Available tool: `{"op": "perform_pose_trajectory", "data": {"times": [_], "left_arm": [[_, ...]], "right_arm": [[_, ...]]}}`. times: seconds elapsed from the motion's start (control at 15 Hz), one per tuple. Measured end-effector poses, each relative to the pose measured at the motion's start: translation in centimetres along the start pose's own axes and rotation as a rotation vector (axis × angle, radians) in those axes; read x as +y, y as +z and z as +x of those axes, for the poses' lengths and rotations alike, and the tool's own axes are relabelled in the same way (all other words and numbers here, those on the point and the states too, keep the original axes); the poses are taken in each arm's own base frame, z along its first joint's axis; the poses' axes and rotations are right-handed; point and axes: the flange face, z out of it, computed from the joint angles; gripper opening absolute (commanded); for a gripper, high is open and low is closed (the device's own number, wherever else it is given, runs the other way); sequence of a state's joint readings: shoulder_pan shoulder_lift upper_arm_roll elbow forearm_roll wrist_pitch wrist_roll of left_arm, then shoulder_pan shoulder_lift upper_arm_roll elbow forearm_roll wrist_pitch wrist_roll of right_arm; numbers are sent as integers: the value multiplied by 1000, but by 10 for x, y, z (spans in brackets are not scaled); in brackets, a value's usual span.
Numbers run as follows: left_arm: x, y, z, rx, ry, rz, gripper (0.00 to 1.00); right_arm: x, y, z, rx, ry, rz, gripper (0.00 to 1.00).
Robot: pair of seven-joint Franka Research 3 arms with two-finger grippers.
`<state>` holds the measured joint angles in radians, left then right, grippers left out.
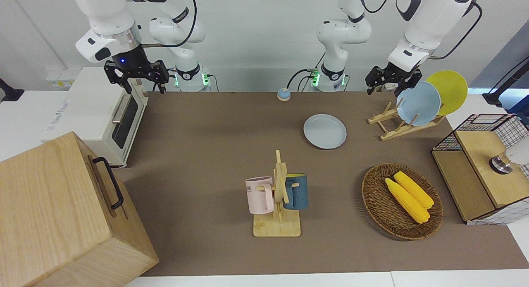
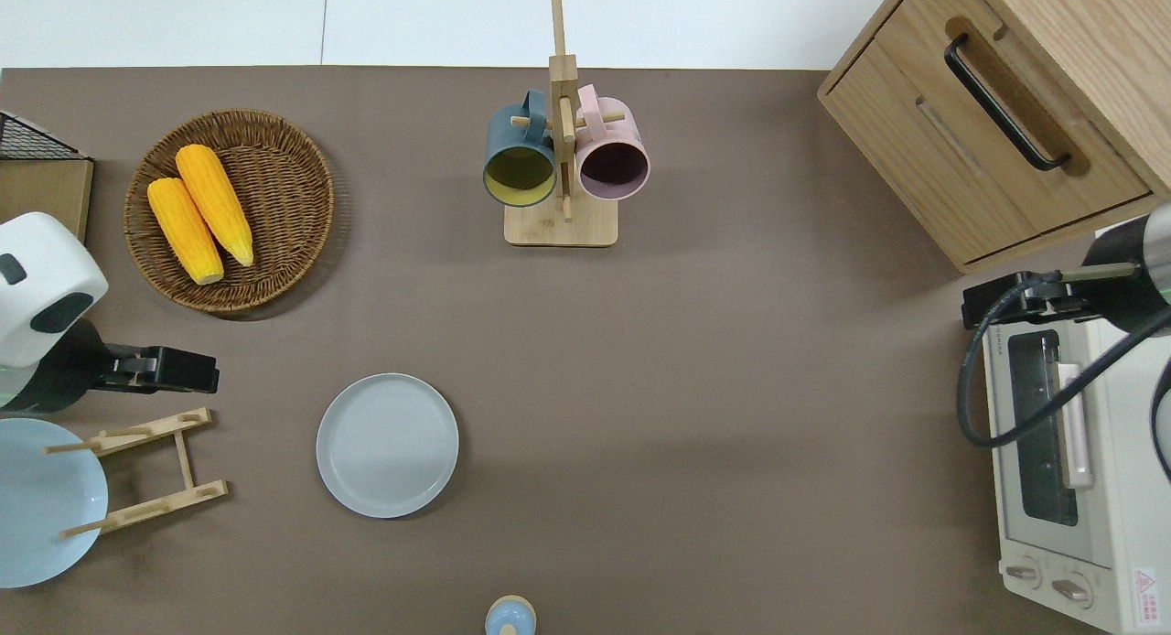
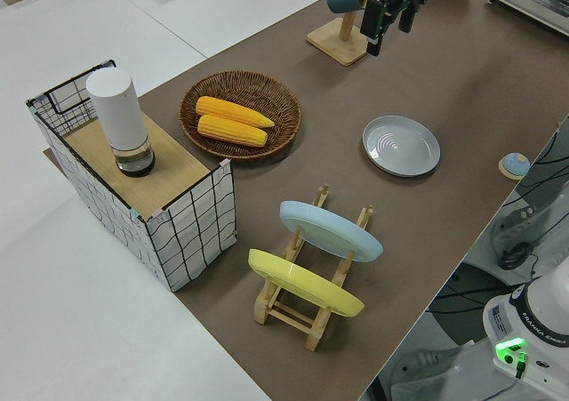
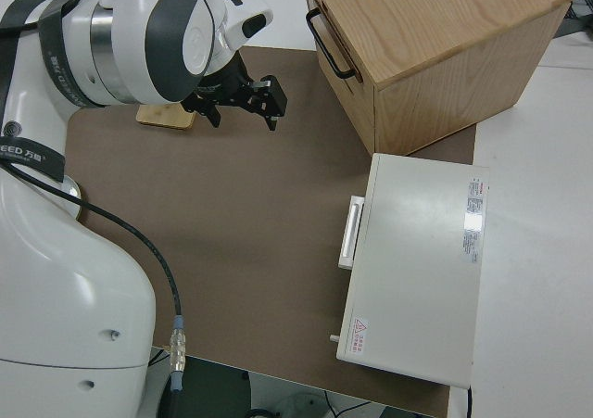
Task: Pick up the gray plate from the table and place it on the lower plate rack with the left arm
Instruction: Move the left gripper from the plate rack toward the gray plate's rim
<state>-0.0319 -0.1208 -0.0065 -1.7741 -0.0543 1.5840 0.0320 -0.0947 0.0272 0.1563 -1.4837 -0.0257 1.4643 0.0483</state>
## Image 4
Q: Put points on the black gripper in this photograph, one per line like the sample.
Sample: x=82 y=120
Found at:
x=222 y=86

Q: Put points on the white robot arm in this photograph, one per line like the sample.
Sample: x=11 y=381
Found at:
x=69 y=274

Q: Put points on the wooden mug stand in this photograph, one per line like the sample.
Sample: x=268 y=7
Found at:
x=162 y=117

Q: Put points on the brown table mat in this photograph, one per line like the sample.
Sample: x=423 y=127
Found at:
x=231 y=205

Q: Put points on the wooden drawer box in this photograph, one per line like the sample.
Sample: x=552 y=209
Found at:
x=440 y=19

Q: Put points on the white toaster oven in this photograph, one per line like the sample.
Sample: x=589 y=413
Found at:
x=417 y=251

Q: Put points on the black pedestal base plate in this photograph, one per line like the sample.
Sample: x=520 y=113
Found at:
x=213 y=390

